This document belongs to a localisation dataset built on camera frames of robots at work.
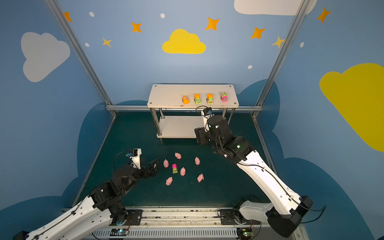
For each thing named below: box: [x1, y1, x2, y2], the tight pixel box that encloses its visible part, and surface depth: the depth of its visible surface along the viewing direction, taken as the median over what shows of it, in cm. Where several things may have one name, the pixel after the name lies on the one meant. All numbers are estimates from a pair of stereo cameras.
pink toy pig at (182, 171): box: [180, 167, 186, 177], surface depth 90 cm
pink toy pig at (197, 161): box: [194, 156, 201, 166], surface depth 95 cm
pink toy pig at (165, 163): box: [163, 159, 169, 168], surface depth 93 cm
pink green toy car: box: [220, 91, 229, 103], surface depth 81 cm
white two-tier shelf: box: [147, 84, 240, 138], surface depth 84 cm
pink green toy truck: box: [172, 163, 178, 174], surface depth 92 cm
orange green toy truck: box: [206, 93, 214, 104], surface depth 80 cm
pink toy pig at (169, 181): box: [165, 176, 173, 186], surface depth 87 cm
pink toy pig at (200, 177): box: [197, 173, 205, 183], surface depth 88 cm
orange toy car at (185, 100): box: [182, 95, 190, 105], surface depth 80 cm
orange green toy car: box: [194, 93, 201, 104], surface depth 80 cm
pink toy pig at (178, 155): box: [174, 152, 182, 160], surface depth 98 cm
